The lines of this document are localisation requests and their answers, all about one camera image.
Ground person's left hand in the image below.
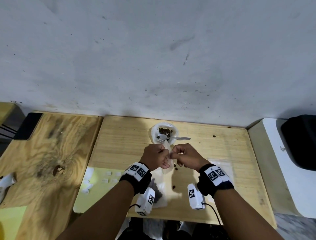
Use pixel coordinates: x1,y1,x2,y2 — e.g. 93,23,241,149
139,143,171,171

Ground person's right hand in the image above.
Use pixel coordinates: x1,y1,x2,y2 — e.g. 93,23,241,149
172,143,210,173

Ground metal spoon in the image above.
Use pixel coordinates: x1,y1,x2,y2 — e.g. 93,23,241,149
156,133,191,143

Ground stack of clear plastic bags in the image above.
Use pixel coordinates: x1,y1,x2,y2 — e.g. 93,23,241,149
207,158,234,183

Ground person's left forearm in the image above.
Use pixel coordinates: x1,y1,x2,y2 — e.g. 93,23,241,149
55,180,135,240

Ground person's right forearm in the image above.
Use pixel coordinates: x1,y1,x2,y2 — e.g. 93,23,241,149
213,188,284,240

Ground person's legs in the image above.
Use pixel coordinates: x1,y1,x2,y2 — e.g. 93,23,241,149
116,217,225,240

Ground black left wristband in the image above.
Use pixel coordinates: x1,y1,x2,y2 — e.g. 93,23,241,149
119,162,152,196

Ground black wristband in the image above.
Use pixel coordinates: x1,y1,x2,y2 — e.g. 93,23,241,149
197,164,234,198
119,162,152,196

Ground black right wristband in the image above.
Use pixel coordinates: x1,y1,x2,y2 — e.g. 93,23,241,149
197,164,234,198

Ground yellow label backing sheet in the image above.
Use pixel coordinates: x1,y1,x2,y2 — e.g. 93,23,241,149
73,167,139,214

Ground white cabinet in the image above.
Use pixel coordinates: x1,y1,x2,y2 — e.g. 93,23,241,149
248,118,316,218

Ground black bag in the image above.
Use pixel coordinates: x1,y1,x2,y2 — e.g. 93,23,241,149
281,114,316,171

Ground black flat phone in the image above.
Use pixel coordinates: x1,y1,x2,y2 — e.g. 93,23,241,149
13,112,43,141

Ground dark grey furniture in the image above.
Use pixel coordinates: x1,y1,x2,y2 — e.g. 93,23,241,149
0,103,25,154

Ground yellow paper sheet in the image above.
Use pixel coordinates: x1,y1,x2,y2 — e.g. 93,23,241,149
0,205,27,240

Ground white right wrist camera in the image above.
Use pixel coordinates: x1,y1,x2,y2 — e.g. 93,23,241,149
187,183,206,210

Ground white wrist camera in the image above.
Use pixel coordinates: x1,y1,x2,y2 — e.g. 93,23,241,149
187,183,206,210
134,187,156,216

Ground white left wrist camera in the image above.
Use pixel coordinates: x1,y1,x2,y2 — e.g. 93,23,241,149
134,187,156,216

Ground black right camera cable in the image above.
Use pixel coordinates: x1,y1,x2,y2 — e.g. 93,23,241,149
201,202,222,224

